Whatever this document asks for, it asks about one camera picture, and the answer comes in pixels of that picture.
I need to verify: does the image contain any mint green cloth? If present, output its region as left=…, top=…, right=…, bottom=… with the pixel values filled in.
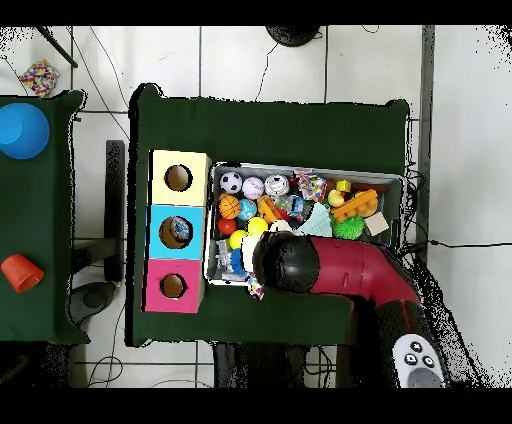
left=297, top=202, right=336, bottom=240

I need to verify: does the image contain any clear plastic packet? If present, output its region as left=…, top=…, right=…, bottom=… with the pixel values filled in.
left=170, top=217, right=193, bottom=243

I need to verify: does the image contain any shallow clear mesh bin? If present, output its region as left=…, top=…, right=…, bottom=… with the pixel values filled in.
left=205, top=162, right=405, bottom=297

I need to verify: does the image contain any wooden box with three holes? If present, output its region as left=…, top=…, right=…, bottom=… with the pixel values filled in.
left=143, top=148, right=213, bottom=315

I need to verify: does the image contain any globe print ball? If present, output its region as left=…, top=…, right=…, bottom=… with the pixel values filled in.
left=237, top=198, right=258, bottom=222

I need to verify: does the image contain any large yellow ball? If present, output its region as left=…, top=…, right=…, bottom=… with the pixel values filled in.
left=247, top=216, right=270, bottom=238

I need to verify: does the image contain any small baseball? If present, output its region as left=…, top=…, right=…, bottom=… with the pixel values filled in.
left=242, top=176, right=266, bottom=201

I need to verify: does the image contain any small orange basketball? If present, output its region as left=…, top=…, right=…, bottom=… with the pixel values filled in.
left=218, top=194, right=242, bottom=221

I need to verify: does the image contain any small yellow ball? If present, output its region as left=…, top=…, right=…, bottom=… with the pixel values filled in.
left=228, top=229, right=249, bottom=251

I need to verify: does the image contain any small soccer ball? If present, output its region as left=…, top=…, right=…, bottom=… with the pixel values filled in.
left=219, top=171, right=245, bottom=196

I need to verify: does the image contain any colourful patterned cloth pouch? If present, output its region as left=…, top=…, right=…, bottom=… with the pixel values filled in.
left=292, top=169, right=330, bottom=205

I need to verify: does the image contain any colourful spotted plush toy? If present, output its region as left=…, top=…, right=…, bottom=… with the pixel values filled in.
left=246, top=275, right=267, bottom=302

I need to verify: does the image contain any dark green table cloth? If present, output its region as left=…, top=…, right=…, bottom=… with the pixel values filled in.
left=126, top=83, right=411, bottom=353

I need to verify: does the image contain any green spiky toy with eyes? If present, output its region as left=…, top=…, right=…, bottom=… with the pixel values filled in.
left=331, top=213, right=367, bottom=243

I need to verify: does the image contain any orange toy brick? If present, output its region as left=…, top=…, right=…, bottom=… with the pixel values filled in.
left=331, top=187, right=380, bottom=225

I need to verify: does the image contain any black round stand base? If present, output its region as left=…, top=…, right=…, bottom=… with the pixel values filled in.
left=265, top=25, right=323, bottom=48

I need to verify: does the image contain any green covered side table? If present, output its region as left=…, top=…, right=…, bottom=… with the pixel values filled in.
left=0, top=89, right=87, bottom=347

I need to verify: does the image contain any red cup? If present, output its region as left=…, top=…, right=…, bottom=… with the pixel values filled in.
left=0, top=253, right=45, bottom=294

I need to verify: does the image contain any blue bowl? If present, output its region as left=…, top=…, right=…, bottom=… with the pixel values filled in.
left=0, top=102, right=51, bottom=161

